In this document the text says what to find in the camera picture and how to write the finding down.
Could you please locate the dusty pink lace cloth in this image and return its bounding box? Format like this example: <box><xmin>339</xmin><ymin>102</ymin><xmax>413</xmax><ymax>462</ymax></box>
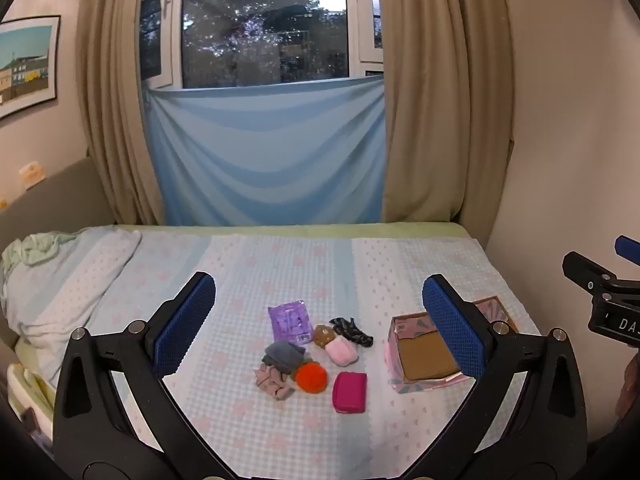
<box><xmin>254</xmin><ymin>363</ymin><xmax>295</xmax><ymax>401</ymax></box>

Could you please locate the magenta soft pouch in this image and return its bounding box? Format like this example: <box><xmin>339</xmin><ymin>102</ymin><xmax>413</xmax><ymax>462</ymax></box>
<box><xmin>332</xmin><ymin>372</ymin><xmax>368</xmax><ymax>414</ymax></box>

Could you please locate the grey fluffy sock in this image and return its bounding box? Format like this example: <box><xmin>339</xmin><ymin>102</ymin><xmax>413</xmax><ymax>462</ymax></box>
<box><xmin>262</xmin><ymin>340</ymin><xmax>306</xmax><ymax>375</ymax></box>

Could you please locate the pink fluffy sock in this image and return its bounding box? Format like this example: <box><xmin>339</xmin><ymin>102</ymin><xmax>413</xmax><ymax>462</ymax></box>
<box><xmin>324</xmin><ymin>336</ymin><xmax>359</xmax><ymax>367</ymax></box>

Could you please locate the orange plush carrot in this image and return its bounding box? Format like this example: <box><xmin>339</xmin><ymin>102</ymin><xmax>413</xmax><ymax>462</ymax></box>
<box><xmin>294</xmin><ymin>360</ymin><xmax>329</xmax><ymax>394</ymax></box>

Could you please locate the black patterned scrunchie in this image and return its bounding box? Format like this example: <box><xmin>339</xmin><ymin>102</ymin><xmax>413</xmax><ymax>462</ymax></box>
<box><xmin>330</xmin><ymin>318</ymin><xmax>374</xmax><ymax>348</ymax></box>

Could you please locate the purple plastic pouch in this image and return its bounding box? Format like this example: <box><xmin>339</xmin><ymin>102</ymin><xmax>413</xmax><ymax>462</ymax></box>
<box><xmin>268</xmin><ymin>300</ymin><xmax>314</xmax><ymax>346</ymax></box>

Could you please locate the brown plush toy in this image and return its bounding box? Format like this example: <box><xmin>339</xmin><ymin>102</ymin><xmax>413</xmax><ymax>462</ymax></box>
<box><xmin>314</xmin><ymin>324</ymin><xmax>336</xmax><ymax>349</ymax></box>

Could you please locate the person right hand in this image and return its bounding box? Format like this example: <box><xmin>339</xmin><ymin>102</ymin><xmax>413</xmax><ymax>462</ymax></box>
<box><xmin>615</xmin><ymin>358</ymin><xmax>639</xmax><ymax>419</ymax></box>

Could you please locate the patterned pillow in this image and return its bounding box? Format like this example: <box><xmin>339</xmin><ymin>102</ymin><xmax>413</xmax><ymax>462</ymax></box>
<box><xmin>1</xmin><ymin>226</ymin><xmax>142</xmax><ymax>384</ymax></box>

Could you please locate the pink patterned cardboard box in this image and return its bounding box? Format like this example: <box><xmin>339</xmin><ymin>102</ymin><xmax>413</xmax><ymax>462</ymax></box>
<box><xmin>384</xmin><ymin>294</ymin><xmax>520</xmax><ymax>394</ymax></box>

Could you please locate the mint green cloth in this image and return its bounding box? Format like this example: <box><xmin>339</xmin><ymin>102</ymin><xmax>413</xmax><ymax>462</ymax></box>
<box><xmin>1</xmin><ymin>232</ymin><xmax>77</xmax><ymax>278</ymax></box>

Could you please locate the blue pink patterned bedspread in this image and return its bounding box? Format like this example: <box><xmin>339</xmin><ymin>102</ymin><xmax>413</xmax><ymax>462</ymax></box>
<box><xmin>44</xmin><ymin>228</ymin><xmax>542</xmax><ymax>480</ymax></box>

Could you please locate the right beige curtain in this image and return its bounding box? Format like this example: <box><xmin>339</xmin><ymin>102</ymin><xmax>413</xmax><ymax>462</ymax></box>
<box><xmin>382</xmin><ymin>0</ymin><xmax>514</xmax><ymax>242</ymax></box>

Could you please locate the beige curtain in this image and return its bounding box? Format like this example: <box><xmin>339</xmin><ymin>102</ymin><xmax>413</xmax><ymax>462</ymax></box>
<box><xmin>382</xmin><ymin>0</ymin><xmax>514</xmax><ymax>242</ymax></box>
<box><xmin>76</xmin><ymin>0</ymin><xmax>165</xmax><ymax>226</ymax></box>

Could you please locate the grey headboard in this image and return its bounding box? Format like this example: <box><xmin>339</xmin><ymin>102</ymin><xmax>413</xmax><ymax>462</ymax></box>
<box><xmin>0</xmin><ymin>157</ymin><xmax>116</xmax><ymax>249</ymax></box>

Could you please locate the green mattress sheet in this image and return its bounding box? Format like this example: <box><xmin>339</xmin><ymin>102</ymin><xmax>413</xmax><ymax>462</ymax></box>
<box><xmin>120</xmin><ymin>222</ymin><xmax>469</xmax><ymax>240</ymax></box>

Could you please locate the left beige curtain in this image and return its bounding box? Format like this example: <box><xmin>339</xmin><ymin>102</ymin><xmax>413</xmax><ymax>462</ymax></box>
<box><xmin>76</xmin><ymin>0</ymin><xmax>165</xmax><ymax>226</ymax></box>

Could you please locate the light blue hanging sheet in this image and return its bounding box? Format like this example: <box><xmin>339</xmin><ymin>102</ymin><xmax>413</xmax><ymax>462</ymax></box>
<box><xmin>143</xmin><ymin>76</ymin><xmax>386</xmax><ymax>226</ymax></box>

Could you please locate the white framed window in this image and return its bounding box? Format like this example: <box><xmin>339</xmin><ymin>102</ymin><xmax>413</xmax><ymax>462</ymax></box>
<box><xmin>139</xmin><ymin>0</ymin><xmax>383</xmax><ymax>89</ymax></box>

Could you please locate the framed wall picture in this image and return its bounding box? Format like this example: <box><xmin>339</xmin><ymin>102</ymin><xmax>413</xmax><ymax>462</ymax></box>
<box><xmin>0</xmin><ymin>15</ymin><xmax>61</xmax><ymax>118</ymax></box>

